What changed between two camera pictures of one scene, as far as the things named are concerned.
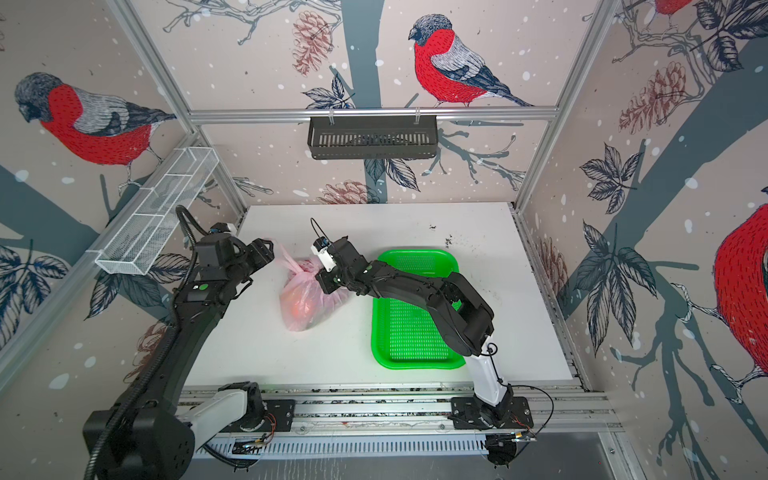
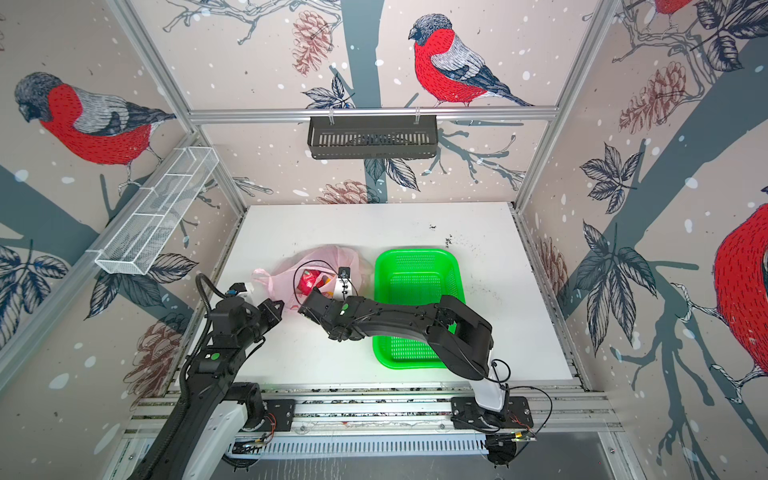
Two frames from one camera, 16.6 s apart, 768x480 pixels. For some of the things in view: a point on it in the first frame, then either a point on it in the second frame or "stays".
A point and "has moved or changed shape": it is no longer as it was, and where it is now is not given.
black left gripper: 259,251 to 274,316
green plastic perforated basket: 408,335 stays
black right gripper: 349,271 to 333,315
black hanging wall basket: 332,137 stays
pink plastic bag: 302,299 has moved or changed shape
